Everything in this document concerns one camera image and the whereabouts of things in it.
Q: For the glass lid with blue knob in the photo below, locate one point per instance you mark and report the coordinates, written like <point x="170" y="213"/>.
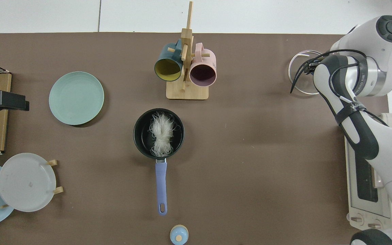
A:
<point x="306" y="81"/>

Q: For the white vermicelli bundle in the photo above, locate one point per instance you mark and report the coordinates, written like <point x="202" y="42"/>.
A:
<point x="162" y="132"/>

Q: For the green plate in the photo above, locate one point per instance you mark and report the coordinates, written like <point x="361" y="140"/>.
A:
<point x="77" y="98"/>

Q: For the wooden plate rack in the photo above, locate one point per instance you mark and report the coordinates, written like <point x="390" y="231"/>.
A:
<point x="52" y="163"/>

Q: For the white plate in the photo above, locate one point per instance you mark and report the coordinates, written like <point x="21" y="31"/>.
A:
<point x="26" y="183"/>

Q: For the brown table cloth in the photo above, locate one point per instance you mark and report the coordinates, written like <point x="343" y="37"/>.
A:
<point x="250" y="153"/>

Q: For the pink ribbed cup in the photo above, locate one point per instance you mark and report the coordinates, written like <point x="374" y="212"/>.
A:
<point x="202" y="75"/>

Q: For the wooden cup stand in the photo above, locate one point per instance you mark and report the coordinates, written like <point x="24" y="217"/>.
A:
<point x="187" y="92"/>

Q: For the pale toaster oven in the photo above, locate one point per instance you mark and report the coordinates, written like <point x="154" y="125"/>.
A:
<point x="362" y="190"/>

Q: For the dark teal cup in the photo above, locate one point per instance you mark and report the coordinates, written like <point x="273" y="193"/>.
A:
<point x="168" y="69"/>

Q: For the small blue round thing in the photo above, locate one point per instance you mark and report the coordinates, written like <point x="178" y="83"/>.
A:
<point x="175" y="234"/>

